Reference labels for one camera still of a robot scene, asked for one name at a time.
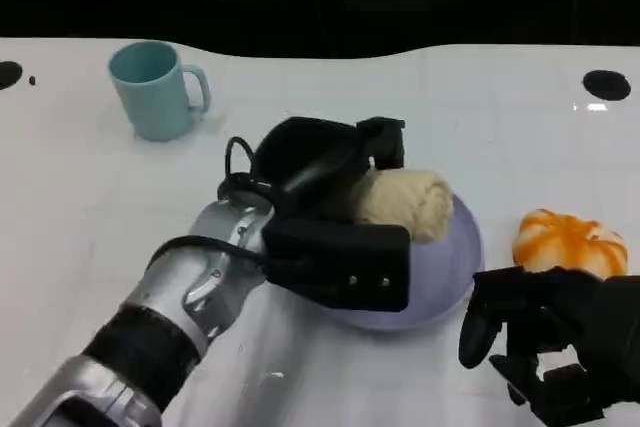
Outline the orange and white bread roll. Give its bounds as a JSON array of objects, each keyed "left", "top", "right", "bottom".
[{"left": 511, "top": 206, "right": 630, "bottom": 280}]

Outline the pale green mug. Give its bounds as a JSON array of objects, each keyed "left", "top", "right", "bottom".
[{"left": 108, "top": 39, "right": 212, "bottom": 143}]

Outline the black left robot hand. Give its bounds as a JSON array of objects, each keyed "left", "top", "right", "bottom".
[{"left": 252, "top": 116, "right": 407, "bottom": 223}]

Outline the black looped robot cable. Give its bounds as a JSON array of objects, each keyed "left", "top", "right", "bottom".
[{"left": 222, "top": 135, "right": 262, "bottom": 198}]

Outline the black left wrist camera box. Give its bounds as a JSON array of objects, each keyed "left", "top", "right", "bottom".
[{"left": 261, "top": 218, "right": 412, "bottom": 315}]

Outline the beige towel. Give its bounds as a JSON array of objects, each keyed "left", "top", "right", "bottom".
[{"left": 348, "top": 168, "right": 456, "bottom": 245}]

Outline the lilac plate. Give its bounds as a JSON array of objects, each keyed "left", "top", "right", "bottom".
[{"left": 279, "top": 190, "right": 486, "bottom": 333}]

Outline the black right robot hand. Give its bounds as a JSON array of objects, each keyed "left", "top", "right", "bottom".
[{"left": 458, "top": 265, "right": 640, "bottom": 421}]

